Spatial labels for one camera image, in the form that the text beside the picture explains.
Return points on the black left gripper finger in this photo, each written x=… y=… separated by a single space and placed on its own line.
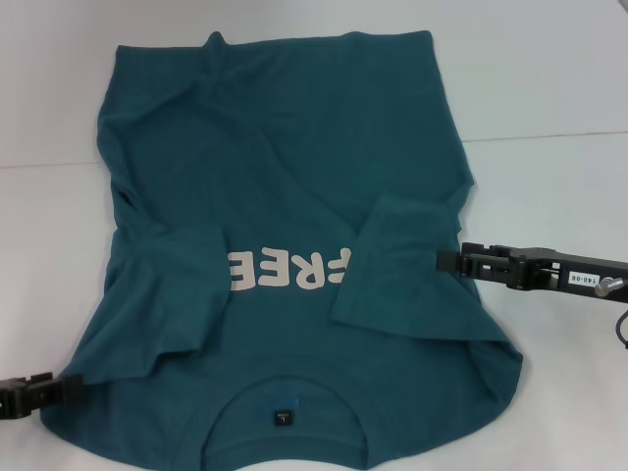
x=29 y=404
x=39 y=385

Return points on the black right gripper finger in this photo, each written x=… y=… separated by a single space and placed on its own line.
x=483 y=254
x=483 y=271

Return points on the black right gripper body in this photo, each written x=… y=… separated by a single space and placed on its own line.
x=561 y=279

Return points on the teal t-shirt with FREE print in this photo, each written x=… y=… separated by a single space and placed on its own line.
x=294 y=172

